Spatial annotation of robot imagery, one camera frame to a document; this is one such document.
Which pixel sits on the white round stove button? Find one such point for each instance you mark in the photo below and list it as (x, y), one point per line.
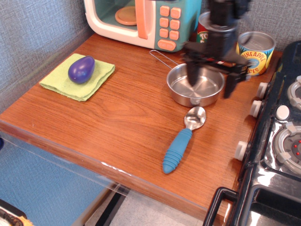
(282, 112)

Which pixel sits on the white stove knob middle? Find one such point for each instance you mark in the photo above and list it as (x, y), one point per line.
(255, 108)

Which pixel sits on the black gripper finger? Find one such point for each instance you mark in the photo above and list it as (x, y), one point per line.
(192, 68)
(231, 82)

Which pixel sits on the purple toy eggplant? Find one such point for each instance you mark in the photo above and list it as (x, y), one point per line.
(81, 70)

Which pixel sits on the pineapple slices can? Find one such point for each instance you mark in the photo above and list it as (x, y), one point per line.
(257, 48)

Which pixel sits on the stainless steel saucepan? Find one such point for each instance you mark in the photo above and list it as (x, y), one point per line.
(203, 93)

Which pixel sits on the green folded cloth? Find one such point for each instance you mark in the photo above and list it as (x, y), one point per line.
(58, 80)

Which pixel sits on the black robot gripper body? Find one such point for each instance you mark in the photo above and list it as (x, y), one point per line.
(237, 66)

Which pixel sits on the blue handled metal spoon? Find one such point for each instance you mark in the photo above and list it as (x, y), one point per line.
(194, 119)

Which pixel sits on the white stove knob upper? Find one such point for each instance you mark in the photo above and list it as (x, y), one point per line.
(262, 88)

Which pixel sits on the tomato sauce can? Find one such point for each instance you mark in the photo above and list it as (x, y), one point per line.
(202, 33)

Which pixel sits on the toy microwave teal and orange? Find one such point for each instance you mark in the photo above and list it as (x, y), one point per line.
(163, 25)

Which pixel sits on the black toy stove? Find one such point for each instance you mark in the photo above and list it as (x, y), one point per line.
(269, 182)

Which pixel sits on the white stove knob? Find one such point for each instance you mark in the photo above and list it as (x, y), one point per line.
(262, 88)
(255, 108)
(240, 150)

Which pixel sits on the white stove knob lower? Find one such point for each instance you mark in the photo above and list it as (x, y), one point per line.
(240, 150)

